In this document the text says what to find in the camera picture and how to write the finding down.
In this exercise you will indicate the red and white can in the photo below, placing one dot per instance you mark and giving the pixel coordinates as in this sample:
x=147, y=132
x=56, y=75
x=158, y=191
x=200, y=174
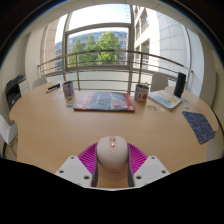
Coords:
x=141, y=94

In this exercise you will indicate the blue patterned mouse pad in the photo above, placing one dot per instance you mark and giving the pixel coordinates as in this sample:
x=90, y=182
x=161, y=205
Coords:
x=198, y=126

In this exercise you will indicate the white chair with wooden legs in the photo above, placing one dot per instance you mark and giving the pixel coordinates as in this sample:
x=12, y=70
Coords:
x=7, y=130

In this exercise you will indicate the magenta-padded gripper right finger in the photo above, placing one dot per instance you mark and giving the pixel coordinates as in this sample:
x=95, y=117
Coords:
x=151, y=168

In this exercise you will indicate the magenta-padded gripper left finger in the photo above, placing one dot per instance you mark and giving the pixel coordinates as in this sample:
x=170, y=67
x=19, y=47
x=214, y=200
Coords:
x=71, y=168

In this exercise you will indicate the light illustrated magazine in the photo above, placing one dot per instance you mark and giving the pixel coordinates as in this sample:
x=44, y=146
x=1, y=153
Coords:
x=165, y=99

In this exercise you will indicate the metal window railing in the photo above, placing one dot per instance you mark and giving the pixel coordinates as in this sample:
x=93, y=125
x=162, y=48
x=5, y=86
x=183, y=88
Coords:
x=100, y=51

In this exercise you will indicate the white and blue can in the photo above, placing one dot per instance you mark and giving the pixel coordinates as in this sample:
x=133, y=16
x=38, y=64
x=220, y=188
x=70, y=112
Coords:
x=69, y=93

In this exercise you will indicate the blue and white sticker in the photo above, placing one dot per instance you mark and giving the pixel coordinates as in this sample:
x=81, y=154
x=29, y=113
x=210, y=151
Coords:
x=187, y=107

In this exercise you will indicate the red and grey magazine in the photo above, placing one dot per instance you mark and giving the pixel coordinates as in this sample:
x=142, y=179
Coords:
x=105, y=101

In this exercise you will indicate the black tumbler bottle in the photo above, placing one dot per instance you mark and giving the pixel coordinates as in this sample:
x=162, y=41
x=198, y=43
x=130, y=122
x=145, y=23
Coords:
x=180, y=85

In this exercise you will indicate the small dark blue box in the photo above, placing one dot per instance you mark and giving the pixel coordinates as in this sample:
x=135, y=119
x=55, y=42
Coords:
x=53, y=88

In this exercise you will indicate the beige computer mouse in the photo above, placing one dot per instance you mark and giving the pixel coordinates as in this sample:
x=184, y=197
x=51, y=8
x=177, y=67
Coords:
x=112, y=153

